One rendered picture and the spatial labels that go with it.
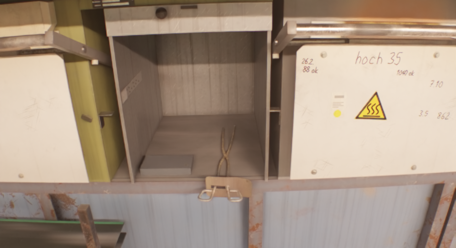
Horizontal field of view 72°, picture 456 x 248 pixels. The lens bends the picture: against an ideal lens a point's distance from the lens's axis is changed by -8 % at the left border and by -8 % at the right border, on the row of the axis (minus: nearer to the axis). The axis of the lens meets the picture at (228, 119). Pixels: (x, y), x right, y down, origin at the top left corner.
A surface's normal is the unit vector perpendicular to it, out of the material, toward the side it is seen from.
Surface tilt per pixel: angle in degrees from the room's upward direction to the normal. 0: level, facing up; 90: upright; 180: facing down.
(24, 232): 0
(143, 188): 90
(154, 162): 0
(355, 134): 90
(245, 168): 0
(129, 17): 90
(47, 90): 90
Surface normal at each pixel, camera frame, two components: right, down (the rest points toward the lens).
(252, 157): -0.03, -0.92
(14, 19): 0.00, 0.39
